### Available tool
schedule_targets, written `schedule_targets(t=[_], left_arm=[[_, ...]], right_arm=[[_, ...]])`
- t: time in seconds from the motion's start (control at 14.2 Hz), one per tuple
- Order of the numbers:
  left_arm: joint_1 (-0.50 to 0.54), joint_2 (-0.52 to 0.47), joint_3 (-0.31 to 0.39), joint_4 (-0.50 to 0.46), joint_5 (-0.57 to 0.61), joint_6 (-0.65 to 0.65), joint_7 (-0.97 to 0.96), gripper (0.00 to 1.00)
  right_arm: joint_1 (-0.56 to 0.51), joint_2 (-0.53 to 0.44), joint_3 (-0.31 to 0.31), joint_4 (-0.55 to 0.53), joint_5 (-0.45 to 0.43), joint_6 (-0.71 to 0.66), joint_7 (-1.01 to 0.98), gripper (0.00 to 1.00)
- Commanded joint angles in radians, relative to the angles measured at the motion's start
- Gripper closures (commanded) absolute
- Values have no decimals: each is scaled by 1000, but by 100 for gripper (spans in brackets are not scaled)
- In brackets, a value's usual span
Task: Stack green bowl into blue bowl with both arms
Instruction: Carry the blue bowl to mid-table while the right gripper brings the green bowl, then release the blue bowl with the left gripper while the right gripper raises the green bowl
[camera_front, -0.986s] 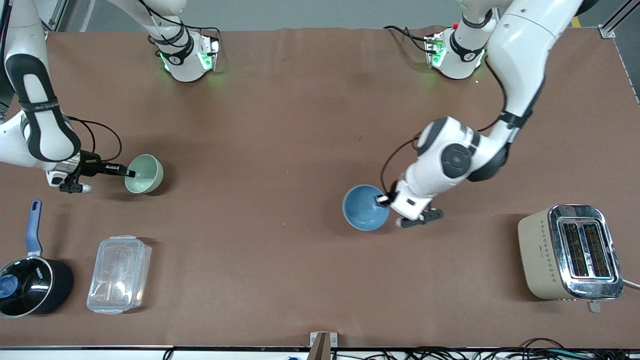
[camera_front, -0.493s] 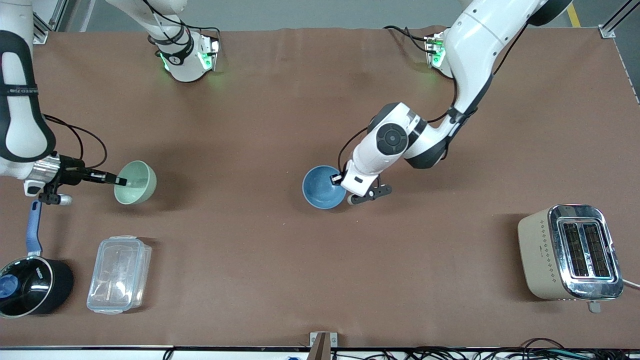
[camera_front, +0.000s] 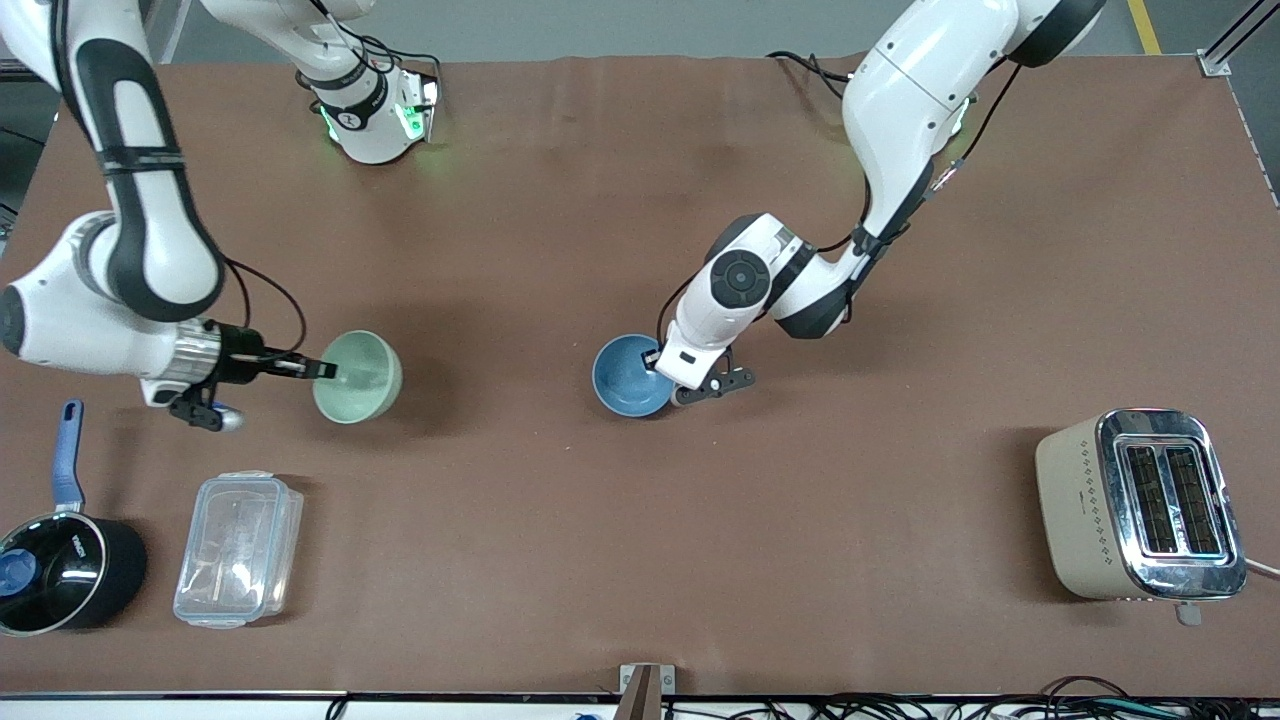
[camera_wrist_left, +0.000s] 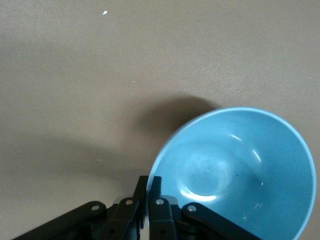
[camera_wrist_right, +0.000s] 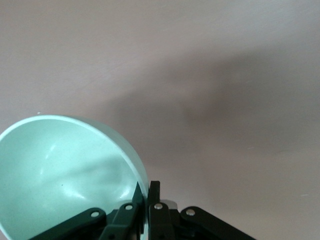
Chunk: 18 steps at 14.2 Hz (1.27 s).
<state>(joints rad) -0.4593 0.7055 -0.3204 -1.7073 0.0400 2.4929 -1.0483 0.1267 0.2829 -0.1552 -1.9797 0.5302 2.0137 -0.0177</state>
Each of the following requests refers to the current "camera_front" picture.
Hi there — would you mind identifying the brown table cover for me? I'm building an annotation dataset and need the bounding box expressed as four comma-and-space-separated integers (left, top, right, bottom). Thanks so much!
0, 55, 1280, 697

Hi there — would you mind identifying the clear plastic food container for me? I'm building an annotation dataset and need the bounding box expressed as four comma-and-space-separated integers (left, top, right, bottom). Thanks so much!
173, 470, 304, 629

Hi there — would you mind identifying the arm base black cable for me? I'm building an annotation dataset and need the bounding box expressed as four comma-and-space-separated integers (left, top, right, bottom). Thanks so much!
320, 0, 443, 87
765, 50, 857, 101

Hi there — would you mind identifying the left arm base black cable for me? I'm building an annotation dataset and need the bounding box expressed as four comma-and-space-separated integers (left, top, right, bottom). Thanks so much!
765, 50, 857, 101

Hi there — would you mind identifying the metal table edge bracket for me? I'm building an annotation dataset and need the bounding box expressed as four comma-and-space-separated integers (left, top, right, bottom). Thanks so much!
618, 663, 677, 720

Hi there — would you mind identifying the beige chrome toaster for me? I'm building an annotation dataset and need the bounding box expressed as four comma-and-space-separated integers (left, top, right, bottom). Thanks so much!
1035, 407, 1249, 627

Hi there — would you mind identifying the right arm base black cable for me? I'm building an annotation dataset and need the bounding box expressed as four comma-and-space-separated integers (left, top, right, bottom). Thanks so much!
320, 0, 443, 87

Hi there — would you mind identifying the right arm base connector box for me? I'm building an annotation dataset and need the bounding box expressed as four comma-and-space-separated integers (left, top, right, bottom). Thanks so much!
395, 68, 442, 143

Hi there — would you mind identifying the blue bowl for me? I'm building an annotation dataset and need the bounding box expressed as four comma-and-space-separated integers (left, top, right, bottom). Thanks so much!
592, 333, 677, 419

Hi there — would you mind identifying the glass pot lid blue knob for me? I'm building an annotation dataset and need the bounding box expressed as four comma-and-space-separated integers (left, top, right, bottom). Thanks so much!
0, 513, 107, 634

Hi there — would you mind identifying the black cable bundle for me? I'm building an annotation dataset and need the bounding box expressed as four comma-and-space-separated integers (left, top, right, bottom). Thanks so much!
800, 675, 1280, 720

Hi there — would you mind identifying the black pot blue handle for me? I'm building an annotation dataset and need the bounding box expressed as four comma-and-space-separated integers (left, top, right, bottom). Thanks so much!
0, 400, 149, 637

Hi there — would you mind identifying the aluminium frame corner bracket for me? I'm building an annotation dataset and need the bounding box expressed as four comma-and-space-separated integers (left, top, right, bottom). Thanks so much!
1198, 0, 1280, 79

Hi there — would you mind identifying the green bowl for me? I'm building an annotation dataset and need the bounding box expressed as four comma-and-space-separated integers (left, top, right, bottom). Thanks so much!
312, 330, 403, 425

